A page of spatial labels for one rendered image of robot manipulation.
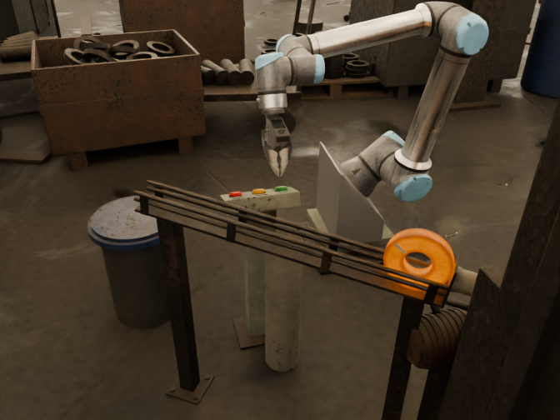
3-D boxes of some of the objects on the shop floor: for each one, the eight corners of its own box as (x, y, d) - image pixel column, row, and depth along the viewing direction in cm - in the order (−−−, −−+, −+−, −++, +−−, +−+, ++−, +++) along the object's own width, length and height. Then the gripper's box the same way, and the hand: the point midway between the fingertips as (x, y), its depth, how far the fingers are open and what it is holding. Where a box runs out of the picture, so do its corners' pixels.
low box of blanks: (183, 112, 386) (174, 23, 351) (208, 151, 328) (201, 47, 294) (52, 130, 356) (29, 33, 321) (55, 175, 298) (27, 63, 264)
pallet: (372, 68, 493) (377, 21, 470) (404, 95, 425) (412, 42, 402) (251, 73, 475) (249, 24, 452) (263, 102, 407) (262, 47, 384)
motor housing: (465, 460, 148) (510, 327, 120) (397, 478, 143) (427, 344, 115) (442, 422, 159) (478, 292, 131) (377, 438, 154) (401, 307, 126)
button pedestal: (297, 338, 189) (302, 196, 156) (233, 351, 183) (225, 205, 151) (285, 310, 202) (288, 172, 169) (226, 321, 196) (217, 181, 164)
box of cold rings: (458, 62, 514) (477, -32, 468) (514, 91, 437) (542, -18, 391) (344, 69, 490) (352, -30, 444) (382, 101, 413) (396, -14, 367)
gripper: (282, 108, 165) (287, 172, 170) (256, 110, 163) (261, 175, 167) (289, 108, 157) (294, 176, 161) (261, 110, 155) (267, 178, 159)
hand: (279, 172), depth 161 cm, fingers closed
